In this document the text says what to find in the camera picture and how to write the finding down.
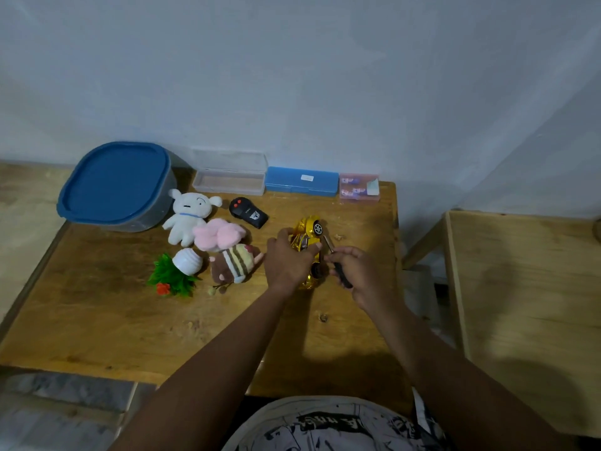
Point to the brown striped plush toy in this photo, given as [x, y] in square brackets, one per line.
[234, 265]

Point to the white plush dog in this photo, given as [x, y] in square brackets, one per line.
[187, 216]

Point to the small artificial plant white pot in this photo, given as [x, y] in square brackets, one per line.
[177, 274]

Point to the person's left hand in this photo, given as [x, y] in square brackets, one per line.
[287, 265]

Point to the black remote control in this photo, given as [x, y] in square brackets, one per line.
[248, 212]

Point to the yellow toy car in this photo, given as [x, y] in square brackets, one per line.
[307, 244]

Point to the pink small box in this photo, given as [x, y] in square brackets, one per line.
[359, 187]

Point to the person's right hand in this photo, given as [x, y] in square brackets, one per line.
[364, 277]

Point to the person's right fingers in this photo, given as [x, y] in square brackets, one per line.
[340, 259]

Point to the person's right forearm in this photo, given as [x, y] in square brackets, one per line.
[460, 375]

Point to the person's printed white shirt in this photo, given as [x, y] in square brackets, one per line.
[328, 427]

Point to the person's left thumb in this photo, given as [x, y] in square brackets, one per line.
[311, 251]

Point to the blue plastic case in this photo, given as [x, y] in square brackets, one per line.
[302, 181]

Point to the grey container with blue lid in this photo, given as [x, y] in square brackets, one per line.
[117, 185]

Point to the person's left forearm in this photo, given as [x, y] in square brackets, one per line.
[206, 371]

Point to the wooden side table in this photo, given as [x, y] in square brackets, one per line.
[526, 314]

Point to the clear plastic box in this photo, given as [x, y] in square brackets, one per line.
[230, 176]

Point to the pink plush toy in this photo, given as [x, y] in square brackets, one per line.
[218, 234]

